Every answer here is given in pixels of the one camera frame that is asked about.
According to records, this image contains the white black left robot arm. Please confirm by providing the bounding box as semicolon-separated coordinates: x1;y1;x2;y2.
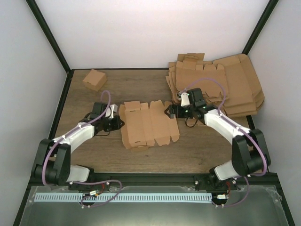
31;102;125;190

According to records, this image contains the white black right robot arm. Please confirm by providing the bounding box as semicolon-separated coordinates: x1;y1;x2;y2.
165;88;271;190

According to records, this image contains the folded small cardboard box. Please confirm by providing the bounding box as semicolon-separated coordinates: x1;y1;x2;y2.
82;69;107;91

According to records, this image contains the stack of flat cardboard boxes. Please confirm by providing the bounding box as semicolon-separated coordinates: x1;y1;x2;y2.
166;53;265;117

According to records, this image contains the grey metal front plate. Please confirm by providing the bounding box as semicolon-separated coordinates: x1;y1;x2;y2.
20;186;289;226

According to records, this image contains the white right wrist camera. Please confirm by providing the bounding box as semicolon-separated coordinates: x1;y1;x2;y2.
177;92;190;107

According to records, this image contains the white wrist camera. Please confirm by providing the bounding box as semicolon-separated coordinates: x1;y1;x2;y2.
107;104;118;119
177;92;190;107

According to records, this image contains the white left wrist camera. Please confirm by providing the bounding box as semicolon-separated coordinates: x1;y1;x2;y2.
107;104;118;119

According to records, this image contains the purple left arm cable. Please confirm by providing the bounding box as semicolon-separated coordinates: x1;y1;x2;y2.
42;90;123;209

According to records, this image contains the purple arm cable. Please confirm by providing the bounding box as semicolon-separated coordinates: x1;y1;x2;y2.
42;90;123;209
183;77;269;208

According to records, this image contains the black aluminium frame rail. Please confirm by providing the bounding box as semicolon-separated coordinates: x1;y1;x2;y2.
28;173;280;190

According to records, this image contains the light blue slotted cable duct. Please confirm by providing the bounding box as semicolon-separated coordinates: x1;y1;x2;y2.
34;193;212;203

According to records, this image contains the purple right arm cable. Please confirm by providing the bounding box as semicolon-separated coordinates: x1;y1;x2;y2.
183;77;269;208

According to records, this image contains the black right frame post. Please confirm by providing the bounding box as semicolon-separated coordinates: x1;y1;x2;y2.
242;0;279;55

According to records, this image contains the black frame post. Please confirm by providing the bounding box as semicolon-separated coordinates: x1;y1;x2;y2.
26;0;71;73
242;0;279;55

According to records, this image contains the black left frame post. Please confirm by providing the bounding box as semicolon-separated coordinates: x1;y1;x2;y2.
26;0;71;73

